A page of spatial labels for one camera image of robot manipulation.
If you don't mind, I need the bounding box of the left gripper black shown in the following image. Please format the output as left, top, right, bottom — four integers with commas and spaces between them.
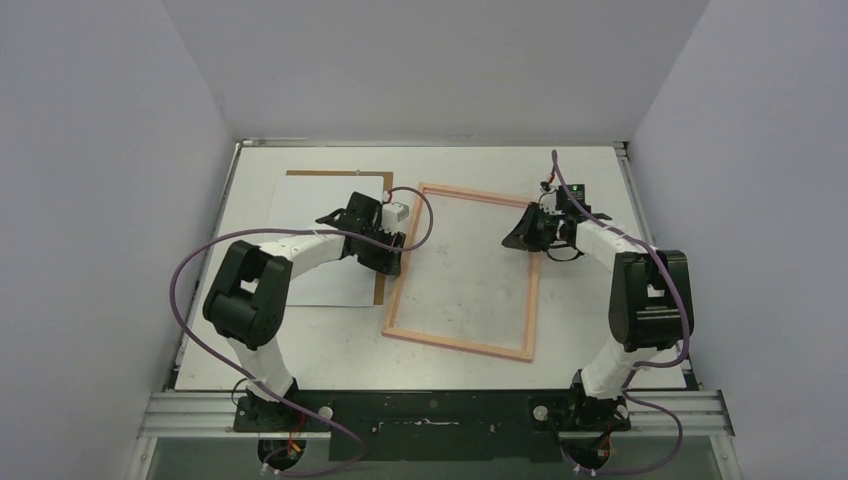
358, 223, 404, 276

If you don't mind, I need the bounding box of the light wooden picture frame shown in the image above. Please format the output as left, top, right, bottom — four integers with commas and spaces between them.
382, 183, 541, 362

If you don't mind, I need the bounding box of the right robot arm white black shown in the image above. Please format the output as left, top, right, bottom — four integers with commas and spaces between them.
501, 182, 694, 430

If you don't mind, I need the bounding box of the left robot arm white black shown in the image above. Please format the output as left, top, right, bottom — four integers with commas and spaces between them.
202, 192, 409, 431

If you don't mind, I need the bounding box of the white photo paper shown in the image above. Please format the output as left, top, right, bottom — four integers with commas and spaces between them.
266, 174, 384, 307

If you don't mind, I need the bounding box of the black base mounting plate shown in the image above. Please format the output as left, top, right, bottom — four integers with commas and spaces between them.
233, 389, 631, 463

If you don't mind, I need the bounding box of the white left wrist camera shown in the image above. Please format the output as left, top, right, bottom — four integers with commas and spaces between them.
382, 202, 410, 225

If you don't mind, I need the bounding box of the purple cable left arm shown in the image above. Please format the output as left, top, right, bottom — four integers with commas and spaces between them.
169, 186, 435, 478

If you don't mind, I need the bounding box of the brown frame backing board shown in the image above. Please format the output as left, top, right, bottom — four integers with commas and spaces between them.
283, 170, 392, 307

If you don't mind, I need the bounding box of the aluminium rail front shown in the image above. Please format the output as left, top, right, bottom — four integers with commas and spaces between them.
138, 391, 735, 439

